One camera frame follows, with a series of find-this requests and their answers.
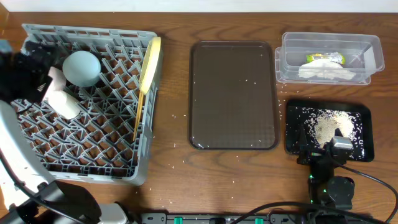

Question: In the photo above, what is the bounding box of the black tray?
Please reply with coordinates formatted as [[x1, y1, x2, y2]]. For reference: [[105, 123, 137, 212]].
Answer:
[[285, 99, 374, 162]]

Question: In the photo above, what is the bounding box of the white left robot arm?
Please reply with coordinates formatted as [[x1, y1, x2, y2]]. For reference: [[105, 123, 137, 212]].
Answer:
[[1, 40, 132, 223]]

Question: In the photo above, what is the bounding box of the pink bowl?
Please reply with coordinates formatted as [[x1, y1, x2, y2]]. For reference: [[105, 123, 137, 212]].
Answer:
[[44, 67, 67, 100]]

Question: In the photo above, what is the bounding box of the wooden chopstick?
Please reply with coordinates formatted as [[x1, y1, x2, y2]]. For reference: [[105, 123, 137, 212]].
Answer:
[[135, 91, 144, 131], [133, 92, 144, 141]]

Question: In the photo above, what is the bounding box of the cream plastic cup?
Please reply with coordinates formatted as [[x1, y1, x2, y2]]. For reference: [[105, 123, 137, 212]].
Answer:
[[48, 90, 81, 119]]

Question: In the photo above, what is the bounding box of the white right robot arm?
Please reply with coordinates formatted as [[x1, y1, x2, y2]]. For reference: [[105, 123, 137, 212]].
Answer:
[[297, 124, 355, 210]]

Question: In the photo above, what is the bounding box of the dark brown serving tray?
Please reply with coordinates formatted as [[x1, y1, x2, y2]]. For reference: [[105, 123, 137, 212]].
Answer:
[[188, 40, 280, 151]]

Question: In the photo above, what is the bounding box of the grey plastic dish rack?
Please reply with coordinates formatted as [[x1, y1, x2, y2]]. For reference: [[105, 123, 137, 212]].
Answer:
[[13, 24, 161, 185]]

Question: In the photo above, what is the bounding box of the black power strip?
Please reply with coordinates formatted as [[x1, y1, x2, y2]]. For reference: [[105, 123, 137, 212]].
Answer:
[[141, 213, 304, 224]]

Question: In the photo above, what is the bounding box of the green snack wrapper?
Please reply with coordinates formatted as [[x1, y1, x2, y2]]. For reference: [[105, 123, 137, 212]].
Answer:
[[306, 52, 346, 65]]

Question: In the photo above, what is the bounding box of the clear plastic bin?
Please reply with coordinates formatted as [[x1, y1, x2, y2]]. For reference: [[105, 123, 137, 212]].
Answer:
[[275, 32, 385, 85]]

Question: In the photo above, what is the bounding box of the light blue bowl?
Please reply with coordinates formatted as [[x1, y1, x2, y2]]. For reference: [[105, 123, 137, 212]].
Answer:
[[62, 51, 101, 87]]

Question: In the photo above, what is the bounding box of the pile of rice scraps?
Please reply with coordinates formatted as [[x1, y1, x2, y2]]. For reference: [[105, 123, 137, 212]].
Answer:
[[305, 110, 356, 149]]

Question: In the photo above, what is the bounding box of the yellow plate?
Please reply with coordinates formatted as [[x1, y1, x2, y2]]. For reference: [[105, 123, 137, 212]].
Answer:
[[139, 37, 161, 95]]

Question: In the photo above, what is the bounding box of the black cable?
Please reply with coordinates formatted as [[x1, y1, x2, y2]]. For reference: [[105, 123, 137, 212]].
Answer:
[[228, 161, 398, 224]]

